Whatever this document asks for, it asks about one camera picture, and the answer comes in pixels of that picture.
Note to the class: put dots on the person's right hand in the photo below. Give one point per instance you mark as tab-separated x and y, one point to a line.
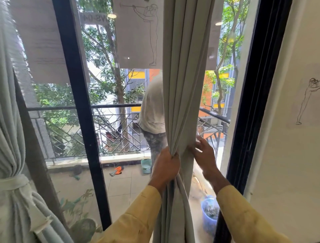
207	160

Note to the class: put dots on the person's left hand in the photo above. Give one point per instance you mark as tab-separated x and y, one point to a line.
166	170

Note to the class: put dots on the light grey curtain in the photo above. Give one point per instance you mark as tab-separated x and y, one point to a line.
12	125
185	62

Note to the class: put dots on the person's left forearm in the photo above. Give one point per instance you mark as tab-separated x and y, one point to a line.
135	222

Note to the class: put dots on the person's right forearm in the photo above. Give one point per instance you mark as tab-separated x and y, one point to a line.
245	220

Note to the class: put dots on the orange object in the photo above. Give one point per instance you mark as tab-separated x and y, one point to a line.
117	170

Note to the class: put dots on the blue plastic bucket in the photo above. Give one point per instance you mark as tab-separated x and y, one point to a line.
210	212

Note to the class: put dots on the orange brick building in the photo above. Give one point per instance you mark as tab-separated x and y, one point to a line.
207	87

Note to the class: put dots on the black metal balcony railing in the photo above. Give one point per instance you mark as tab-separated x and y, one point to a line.
112	106

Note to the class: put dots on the green plant in dark pot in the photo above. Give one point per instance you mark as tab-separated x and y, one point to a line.
80	220

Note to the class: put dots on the figure drawing paper sheet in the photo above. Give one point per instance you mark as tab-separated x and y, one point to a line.
135	37
305	100

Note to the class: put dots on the paper sheet with square code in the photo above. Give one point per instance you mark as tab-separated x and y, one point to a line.
215	37

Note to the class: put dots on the narrow printed paper strip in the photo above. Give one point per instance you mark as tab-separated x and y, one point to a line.
95	17

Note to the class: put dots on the large grey paper sheet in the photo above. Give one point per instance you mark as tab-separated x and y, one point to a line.
42	45

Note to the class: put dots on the black ribbed door frame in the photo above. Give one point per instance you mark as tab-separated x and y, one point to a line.
257	100

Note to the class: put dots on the black sliding door frame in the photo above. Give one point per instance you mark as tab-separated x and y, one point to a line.
80	100

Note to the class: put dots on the dark textured window post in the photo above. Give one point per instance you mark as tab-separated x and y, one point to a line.
37	150

